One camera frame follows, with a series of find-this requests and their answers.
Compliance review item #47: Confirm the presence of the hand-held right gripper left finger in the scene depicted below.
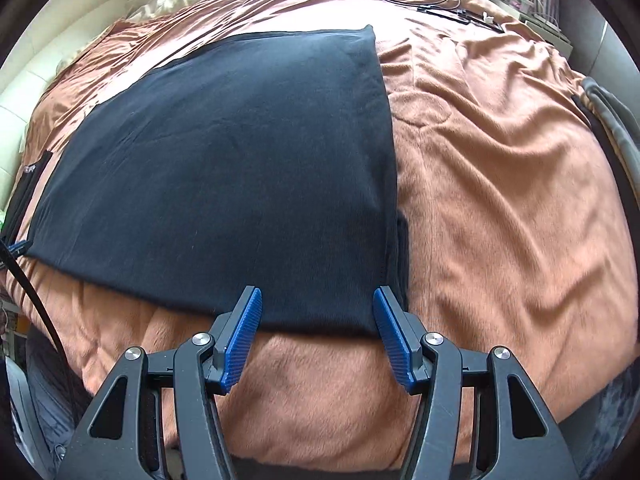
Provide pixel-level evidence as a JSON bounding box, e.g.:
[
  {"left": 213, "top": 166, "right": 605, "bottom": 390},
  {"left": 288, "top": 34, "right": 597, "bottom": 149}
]
[{"left": 57, "top": 286, "right": 263, "bottom": 480}]

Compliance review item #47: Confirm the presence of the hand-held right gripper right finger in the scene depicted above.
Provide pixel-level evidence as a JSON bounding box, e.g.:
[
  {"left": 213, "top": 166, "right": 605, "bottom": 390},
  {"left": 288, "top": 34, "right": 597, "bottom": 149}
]
[{"left": 373, "top": 286, "right": 579, "bottom": 480}]

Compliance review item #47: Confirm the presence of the black bear print T-shirt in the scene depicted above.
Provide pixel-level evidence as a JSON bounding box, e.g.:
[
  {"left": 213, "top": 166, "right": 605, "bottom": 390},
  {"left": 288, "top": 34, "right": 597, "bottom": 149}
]
[{"left": 0, "top": 24, "right": 412, "bottom": 338}]

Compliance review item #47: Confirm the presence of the white leather headboard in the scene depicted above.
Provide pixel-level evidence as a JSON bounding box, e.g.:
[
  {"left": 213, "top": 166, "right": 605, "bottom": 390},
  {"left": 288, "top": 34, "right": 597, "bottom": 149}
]
[{"left": 0, "top": 0, "right": 137, "bottom": 197}]

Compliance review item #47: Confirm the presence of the orange fleece blanket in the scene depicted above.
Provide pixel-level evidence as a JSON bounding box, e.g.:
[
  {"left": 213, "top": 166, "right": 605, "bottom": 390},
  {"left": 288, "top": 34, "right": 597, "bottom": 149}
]
[{"left": 10, "top": 0, "right": 637, "bottom": 467}]

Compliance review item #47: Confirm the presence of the dark blue cloth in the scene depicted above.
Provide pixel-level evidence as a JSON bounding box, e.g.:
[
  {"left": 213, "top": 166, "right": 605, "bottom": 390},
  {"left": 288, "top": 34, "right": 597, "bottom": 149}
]
[{"left": 560, "top": 365, "right": 637, "bottom": 467}]

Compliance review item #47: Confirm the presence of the grey cloth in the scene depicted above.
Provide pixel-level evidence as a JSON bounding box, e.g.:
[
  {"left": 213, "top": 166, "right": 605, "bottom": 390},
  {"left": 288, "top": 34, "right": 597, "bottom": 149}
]
[{"left": 572, "top": 76, "right": 640, "bottom": 211}]

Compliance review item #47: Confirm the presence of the black braided cable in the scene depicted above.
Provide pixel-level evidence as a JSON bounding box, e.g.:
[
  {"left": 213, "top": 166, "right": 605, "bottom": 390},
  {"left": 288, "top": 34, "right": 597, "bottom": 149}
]
[{"left": 0, "top": 254, "right": 69, "bottom": 367}]

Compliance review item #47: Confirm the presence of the black charger cable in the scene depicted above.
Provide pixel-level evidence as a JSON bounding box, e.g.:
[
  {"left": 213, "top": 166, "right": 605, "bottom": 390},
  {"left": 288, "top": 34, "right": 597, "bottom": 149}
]
[{"left": 415, "top": 6, "right": 507, "bottom": 34}]

